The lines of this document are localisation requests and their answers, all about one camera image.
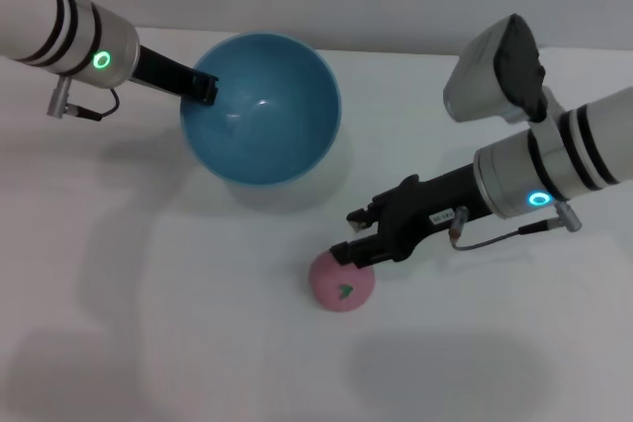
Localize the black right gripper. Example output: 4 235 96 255
330 164 496 268

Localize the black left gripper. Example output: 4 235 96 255
131 45 220 106

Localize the pink peach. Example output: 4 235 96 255
308 249 377 313

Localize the blue bowl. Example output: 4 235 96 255
179 32 343 187

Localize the right arm connector cable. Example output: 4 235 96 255
447 202 585 251

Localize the arm connector cable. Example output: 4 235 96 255
447 202 585 251
46 76 120 122

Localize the left arm connector cable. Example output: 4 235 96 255
46 76 120 122

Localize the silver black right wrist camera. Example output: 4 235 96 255
442 14 548 125

